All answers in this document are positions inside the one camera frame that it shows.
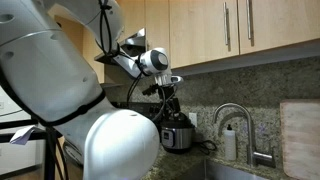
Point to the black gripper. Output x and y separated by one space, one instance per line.
172 103

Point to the stainless steel gooseneck tap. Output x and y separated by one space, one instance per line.
249 133

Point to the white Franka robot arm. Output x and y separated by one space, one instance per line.
50 73

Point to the white soap bottle black cap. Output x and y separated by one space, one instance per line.
230 143

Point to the steel range hood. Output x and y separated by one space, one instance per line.
135 41

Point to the light wood cabinet door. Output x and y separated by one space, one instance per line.
156 23
286 23
200 33

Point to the stainless steel sink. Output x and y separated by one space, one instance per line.
216 171

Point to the black stand pole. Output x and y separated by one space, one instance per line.
50 156

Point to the wooden cutting board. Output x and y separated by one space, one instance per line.
301 140

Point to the folded white paper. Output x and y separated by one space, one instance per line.
23 136

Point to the white wall outlet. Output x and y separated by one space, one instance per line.
193 119

